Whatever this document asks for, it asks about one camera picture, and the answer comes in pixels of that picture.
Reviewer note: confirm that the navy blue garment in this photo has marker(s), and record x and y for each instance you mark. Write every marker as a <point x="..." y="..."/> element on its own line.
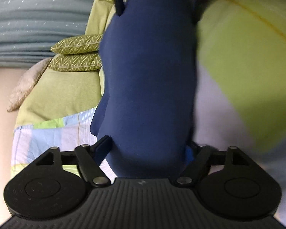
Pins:
<point x="147" y="81"/>

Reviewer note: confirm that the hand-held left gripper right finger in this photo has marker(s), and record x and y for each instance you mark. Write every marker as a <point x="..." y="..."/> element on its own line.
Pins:
<point x="189" y="153"/>

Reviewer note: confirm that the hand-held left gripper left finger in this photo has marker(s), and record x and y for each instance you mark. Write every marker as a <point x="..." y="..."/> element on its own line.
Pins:
<point x="103" y="146"/>

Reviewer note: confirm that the green bed sheet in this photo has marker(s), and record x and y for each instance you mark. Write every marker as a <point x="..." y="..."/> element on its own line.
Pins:
<point x="62" y="93"/>

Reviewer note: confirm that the blue-grey curtain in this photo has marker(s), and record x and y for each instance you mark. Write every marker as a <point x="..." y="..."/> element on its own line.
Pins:
<point x="38" y="19"/>

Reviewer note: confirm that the green patterned cushion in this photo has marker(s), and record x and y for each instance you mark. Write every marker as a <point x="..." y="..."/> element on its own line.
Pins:
<point x="75" y="62"/>
<point x="77" y="43"/>

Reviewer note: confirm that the beige pillow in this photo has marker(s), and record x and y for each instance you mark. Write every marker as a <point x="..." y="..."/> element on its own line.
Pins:
<point x="26" y="85"/>

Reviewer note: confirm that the plaid patchwork quilt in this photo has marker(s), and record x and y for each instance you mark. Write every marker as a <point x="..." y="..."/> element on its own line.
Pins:
<point x="231" y="114"/>

